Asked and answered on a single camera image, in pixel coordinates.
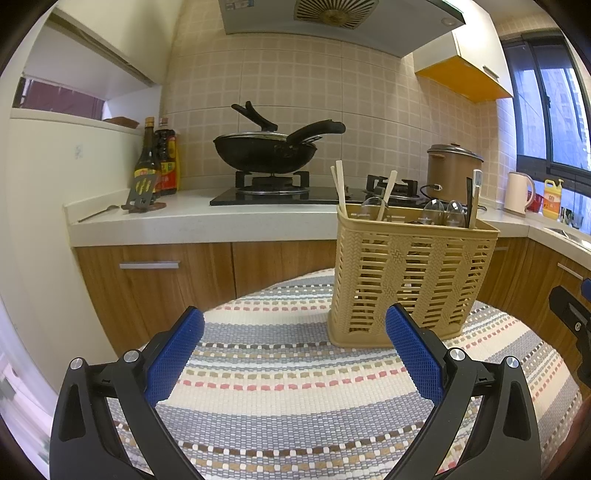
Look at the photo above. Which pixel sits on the white electric kettle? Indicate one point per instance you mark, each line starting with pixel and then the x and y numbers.
pixel 517 194

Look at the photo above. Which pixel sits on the black wok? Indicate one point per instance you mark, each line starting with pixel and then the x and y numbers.
pixel 263 154

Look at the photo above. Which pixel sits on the red container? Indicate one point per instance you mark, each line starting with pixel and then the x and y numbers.
pixel 537 203

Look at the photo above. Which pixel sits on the steel range hood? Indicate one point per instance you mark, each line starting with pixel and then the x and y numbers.
pixel 337 23

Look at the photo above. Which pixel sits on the black gas stove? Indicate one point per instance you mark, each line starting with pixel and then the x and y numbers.
pixel 277 196

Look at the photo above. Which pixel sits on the long thin metal spoon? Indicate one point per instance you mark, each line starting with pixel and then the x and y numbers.
pixel 97 214

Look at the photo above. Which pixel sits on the white orange wall cabinet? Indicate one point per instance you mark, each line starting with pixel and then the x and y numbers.
pixel 471 64

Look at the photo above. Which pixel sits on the dark bottle red label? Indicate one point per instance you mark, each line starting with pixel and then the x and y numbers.
pixel 167 161

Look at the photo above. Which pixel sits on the beige plastic utensil basket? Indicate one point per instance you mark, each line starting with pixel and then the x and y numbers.
pixel 415 277

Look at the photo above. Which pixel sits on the wooden kitchen base cabinet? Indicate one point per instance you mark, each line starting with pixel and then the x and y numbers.
pixel 152 295

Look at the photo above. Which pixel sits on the striped woven mat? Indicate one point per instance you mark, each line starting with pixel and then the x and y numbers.
pixel 286 369

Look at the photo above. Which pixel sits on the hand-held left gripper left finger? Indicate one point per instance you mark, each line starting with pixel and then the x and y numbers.
pixel 175 353

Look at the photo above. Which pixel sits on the tall dark sauce bottle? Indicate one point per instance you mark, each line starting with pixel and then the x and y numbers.
pixel 146 170

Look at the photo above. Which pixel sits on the steel sink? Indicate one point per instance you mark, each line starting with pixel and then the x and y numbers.
pixel 570 234

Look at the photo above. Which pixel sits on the slotted metal spatula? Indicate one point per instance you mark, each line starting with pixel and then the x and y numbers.
pixel 141 191

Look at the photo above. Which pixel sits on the brown rice cooker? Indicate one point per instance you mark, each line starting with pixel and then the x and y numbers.
pixel 455 173

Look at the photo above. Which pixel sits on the yellow detergent bottle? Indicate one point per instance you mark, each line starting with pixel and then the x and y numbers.
pixel 553 201

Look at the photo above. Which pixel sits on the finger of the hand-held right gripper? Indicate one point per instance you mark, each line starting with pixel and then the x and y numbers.
pixel 570 311

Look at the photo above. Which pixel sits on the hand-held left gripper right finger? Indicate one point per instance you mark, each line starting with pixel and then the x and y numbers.
pixel 415 357

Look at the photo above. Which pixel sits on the dark framed window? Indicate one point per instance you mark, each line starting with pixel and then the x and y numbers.
pixel 554 106

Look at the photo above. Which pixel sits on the brown tray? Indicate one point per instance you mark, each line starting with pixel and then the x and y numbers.
pixel 122 121

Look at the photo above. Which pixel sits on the wooden chopstick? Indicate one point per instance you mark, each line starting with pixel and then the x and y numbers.
pixel 387 191
pixel 338 189

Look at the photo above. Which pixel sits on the black slim utensil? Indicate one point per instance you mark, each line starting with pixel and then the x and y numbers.
pixel 473 203

